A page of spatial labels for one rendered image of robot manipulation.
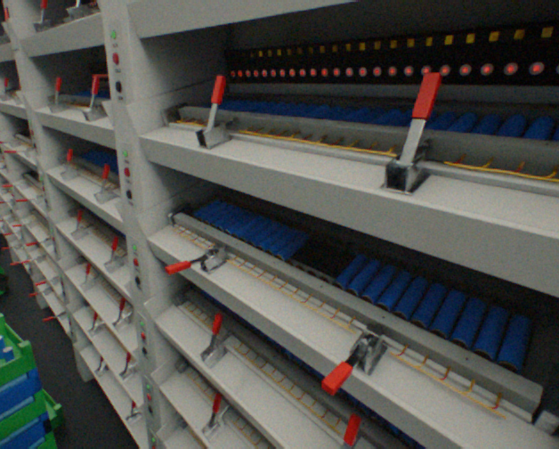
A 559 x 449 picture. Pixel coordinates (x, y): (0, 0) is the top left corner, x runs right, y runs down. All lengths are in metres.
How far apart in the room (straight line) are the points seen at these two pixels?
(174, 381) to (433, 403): 0.62
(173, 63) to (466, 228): 0.52
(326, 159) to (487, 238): 0.17
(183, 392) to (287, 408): 0.34
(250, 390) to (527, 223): 0.45
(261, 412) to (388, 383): 0.25
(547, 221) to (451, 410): 0.19
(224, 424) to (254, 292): 0.38
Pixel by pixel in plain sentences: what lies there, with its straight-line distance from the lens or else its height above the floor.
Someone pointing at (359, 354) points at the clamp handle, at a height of 0.95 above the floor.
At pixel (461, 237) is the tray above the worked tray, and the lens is 0.26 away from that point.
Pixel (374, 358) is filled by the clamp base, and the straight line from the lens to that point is 0.36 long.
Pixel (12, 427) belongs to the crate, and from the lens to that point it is 1.20.
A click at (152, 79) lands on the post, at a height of 1.20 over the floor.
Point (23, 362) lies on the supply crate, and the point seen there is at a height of 0.52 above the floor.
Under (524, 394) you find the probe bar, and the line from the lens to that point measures 0.36.
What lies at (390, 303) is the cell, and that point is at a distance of 0.39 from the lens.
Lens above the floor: 1.17
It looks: 20 degrees down
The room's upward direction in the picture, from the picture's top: 5 degrees clockwise
